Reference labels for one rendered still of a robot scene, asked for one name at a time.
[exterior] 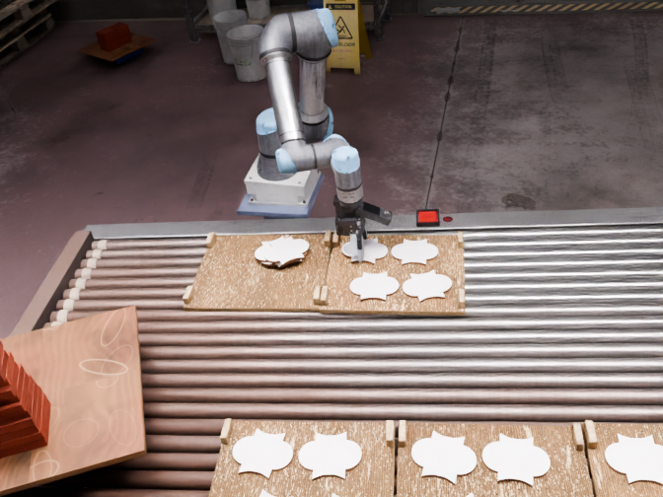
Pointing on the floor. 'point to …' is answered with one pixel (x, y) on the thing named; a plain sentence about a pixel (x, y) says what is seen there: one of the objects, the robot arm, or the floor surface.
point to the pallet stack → (29, 18)
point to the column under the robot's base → (279, 207)
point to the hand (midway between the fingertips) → (364, 249)
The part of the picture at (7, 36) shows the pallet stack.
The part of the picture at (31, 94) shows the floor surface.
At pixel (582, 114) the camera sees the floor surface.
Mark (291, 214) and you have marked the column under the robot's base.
